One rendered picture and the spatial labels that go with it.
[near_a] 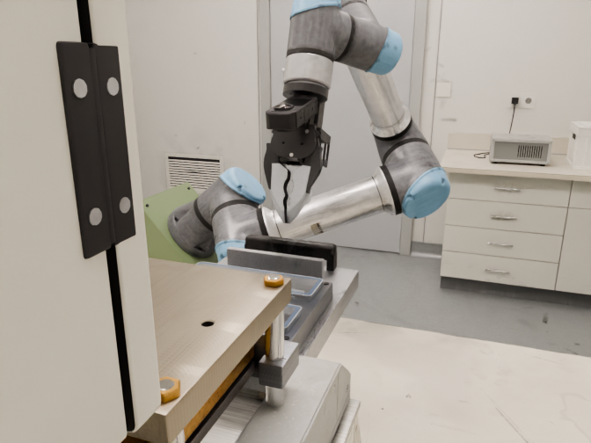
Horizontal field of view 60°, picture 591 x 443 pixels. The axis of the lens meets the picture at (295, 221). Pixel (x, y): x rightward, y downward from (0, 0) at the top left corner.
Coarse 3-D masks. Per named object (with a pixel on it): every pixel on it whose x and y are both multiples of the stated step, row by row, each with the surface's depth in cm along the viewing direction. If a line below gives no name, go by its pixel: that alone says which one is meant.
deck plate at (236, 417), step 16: (240, 400) 55; (256, 400) 55; (352, 400) 55; (224, 416) 53; (240, 416) 53; (352, 416) 53; (208, 432) 50; (224, 432) 50; (240, 432) 50; (336, 432) 50
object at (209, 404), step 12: (252, 348) 44; (240, 360) 42; (240, 372) 42; (252, 372) 44; (228, 384) 40; (240, 384) 42; (216, 396) 38; (228, 396) 40; (204, 408) 36; (216, 408) 39; (192, 420) 35; (204, 420) 37; (216, 420) 39; (192, 432) 35; (204, 432) 37
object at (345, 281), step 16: (240, 256) 76; (256, 256) 75; (272, 256) 75; (288, 256) 74; (288, 272) 74; (304, 272) 74; (320, 272) 73; (336, 272) 78; (352, 272) 78; (336, 288) 73; (352, 288) 76; (336, 304) 68; (320, 320) 64; (336, 320) 68; (320, 336) 62; (304, 352) 57; (256, 384) 55
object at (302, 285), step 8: (200, 264) 72; (208, 264) 72; (216, 264) 72; (256, 272) 70; (264, 272) 70; (272, 272) 70; (280, 272) 70; (296, 280) 67; (304, 280) 67; (312, 280) 67; (320, 280) 67; (296, 288) 65; (304, 288) 65; (312, 288) 65
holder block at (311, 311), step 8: (328, 288) 67; (320, 296) 65; (328, 296) 67; (296, 304) 62; (304, 304) 62; (312, 304) 62; (320, 304) 64; (328, 304) 68; (304, 312) 60; (312, 312) 61; (320, 312) 64; (304, 320) 59; (312, 320) 61; (296, 328) 57; (304, 328) 59; (312, 328) 62; (288, 336) 55; (296, 336) 56; (304, 336) 59
